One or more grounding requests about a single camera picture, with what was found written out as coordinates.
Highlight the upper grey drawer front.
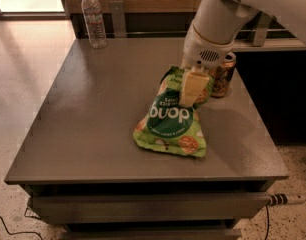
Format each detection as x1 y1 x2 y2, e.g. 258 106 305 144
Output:
29 192 269 224

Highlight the gold soda can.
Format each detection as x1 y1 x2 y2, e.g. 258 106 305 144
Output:
210 52 236 98

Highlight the lower grey drawer front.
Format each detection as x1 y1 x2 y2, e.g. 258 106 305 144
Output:
60 230 241 240

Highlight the left metal bracket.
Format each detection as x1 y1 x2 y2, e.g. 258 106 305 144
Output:
109 0 127 38

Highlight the green rice chip bag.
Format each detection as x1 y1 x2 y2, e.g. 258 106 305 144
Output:
133 66 214 157

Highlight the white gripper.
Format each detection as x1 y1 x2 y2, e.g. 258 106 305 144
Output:
179 25 233 107

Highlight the grey drawer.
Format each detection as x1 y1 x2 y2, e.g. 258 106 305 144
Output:
29 192 269 224
60 230 241 240

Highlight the thin black hanging cable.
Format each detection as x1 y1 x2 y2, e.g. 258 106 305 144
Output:
264 205 271 240

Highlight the black floor cable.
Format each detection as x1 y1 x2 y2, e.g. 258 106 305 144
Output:
0 215 45 240

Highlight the horizontal metal rail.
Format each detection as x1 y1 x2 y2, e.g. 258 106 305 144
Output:
106 28 287 36

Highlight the clear plastic water bottle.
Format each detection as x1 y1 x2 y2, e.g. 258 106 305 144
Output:
81 0 108 49

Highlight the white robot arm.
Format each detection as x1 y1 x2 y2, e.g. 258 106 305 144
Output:
179 0 306 107

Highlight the striped cable connector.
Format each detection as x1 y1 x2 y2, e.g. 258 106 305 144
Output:
268 194 306 206

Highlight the metal bracket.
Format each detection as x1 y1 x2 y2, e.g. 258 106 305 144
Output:
109 0 127 38
250 12 272 47

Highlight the right metal bracket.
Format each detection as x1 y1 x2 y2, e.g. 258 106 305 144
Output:
250 12 272 47

